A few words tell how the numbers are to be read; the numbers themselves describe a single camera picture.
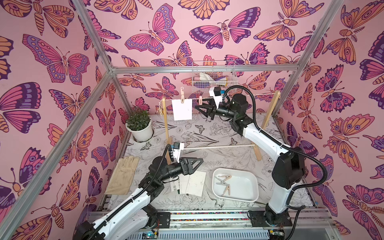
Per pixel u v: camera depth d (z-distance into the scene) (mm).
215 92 613
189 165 604
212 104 665
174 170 626
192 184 854
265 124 825
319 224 730
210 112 649
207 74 905
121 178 877
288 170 482
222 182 853
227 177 870
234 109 626
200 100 673
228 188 834
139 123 945
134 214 493
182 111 715
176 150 661
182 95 646
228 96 639
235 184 840
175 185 854
